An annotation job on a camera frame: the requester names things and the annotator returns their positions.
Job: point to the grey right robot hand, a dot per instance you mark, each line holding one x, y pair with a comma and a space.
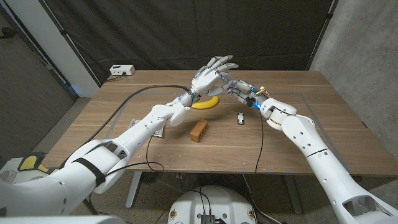
245, 90

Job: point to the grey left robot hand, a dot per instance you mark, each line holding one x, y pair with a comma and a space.
206, 79

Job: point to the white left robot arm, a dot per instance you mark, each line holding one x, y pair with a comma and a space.
140, 130

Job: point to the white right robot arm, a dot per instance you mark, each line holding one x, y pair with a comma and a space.
317, 155

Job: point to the yellow toy banana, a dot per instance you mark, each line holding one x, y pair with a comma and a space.
205, 105

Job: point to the silver toy car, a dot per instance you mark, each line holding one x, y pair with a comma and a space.
240, 118

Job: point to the brick-coloured toy block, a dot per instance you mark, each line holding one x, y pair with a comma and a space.
199, 130

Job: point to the white power strip box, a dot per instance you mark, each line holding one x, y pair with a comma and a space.
122, 69

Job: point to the silver foil packet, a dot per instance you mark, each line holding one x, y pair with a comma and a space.
158, 133

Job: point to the black backdrop cloth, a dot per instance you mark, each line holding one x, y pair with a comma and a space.
140, 31

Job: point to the black backdrop stand pole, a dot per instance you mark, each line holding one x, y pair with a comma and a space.
320, 34
71, 46

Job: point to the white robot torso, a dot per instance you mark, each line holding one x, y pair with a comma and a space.
214, 202

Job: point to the small black hub box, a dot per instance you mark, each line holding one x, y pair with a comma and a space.
207, 219

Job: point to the yellow and black object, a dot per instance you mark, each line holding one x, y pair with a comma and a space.
29, 161

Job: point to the white flat platform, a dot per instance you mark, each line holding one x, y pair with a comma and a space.
9, 163

